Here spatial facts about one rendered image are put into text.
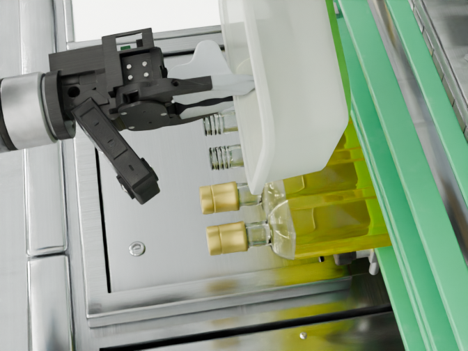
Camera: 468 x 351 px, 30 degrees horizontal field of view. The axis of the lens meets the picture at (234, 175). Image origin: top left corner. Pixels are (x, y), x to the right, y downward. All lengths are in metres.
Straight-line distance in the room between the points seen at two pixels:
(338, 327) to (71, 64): 0.49
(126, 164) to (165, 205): 0.35
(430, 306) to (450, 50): 0.29
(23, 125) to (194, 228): 0.36
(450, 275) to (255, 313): 0.35
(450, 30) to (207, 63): 0.30
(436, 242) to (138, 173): 0.29
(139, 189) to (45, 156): 0.45
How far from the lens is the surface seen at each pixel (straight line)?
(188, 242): 1.16
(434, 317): 0.91
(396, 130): 0.94
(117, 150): 0.85
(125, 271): 1.14
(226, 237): 0.99
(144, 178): 0.84
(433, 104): 0.97
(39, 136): 0.89
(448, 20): 1.04
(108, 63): 0.88
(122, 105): 0.86
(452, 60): 0.99
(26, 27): 1.45
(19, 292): 1.18
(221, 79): 0.86
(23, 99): 0.88
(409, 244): 0.95
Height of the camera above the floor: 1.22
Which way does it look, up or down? 5 degrees down
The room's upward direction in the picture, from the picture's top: 98 degrees counter-clockwise
